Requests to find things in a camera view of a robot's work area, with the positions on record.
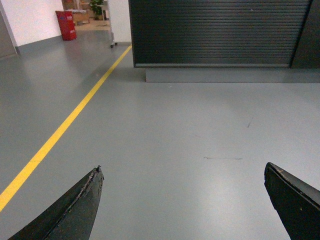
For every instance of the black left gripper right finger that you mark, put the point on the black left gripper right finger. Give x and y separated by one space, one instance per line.
296 202

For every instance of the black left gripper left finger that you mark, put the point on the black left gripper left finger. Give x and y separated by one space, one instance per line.
72 216

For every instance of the black slatted checkout counter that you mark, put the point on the black slatted checkout counter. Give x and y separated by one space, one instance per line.
226 41

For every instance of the red fire equipment box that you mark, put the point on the red fire equipment box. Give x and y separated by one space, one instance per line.
66 25

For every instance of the green potted plant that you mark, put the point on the green potted plant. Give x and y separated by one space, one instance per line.
96 7

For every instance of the white wheeled partition stand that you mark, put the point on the white wheeled partition stand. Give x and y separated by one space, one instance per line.
107 17

